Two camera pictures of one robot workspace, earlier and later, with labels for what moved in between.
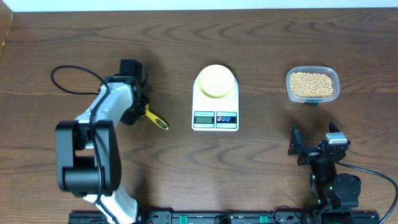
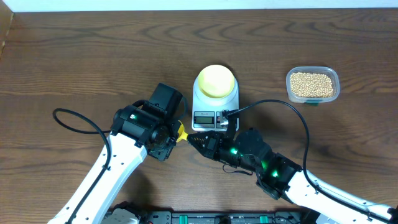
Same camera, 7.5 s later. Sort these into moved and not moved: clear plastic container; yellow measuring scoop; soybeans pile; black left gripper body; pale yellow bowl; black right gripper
Moved: yellow measuring scoop; black left gripper body; black right gripper
Not moved: clear plastic container; soybeans pile; pale yellow bowl
